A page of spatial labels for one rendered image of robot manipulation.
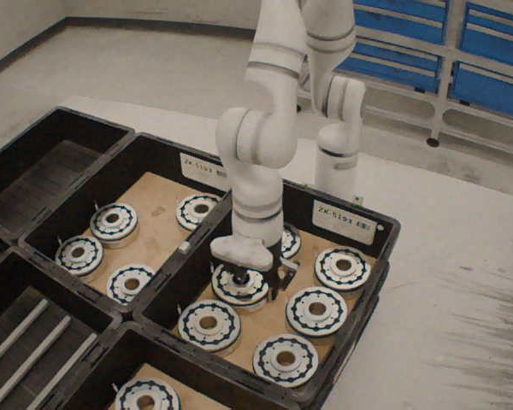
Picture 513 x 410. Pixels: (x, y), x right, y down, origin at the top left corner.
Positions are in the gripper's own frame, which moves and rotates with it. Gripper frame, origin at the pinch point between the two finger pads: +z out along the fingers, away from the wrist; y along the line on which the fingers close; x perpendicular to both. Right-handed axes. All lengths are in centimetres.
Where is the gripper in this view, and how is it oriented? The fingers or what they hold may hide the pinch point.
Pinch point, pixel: (258, 288)
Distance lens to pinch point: 87.6
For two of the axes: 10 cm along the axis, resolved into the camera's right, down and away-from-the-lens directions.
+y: -9.3, -2.5, 2.8
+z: 0.1, 7.4, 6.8
